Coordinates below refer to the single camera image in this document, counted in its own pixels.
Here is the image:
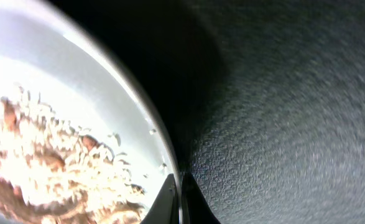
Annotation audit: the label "food scraps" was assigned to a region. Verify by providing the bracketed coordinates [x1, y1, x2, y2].
[0, 88, 146, 223]

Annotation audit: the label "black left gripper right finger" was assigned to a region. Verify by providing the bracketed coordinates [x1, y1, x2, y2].
[182, 172, 220, 224]

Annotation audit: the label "round black tray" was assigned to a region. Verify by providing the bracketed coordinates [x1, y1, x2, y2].
[55, 0, 365, 223]

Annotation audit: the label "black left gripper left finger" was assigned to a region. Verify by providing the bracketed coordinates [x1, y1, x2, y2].
[141, 174, 180, 224]

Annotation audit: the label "grey plate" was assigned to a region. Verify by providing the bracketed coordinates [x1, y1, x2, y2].
[0, 1, 183, 223]

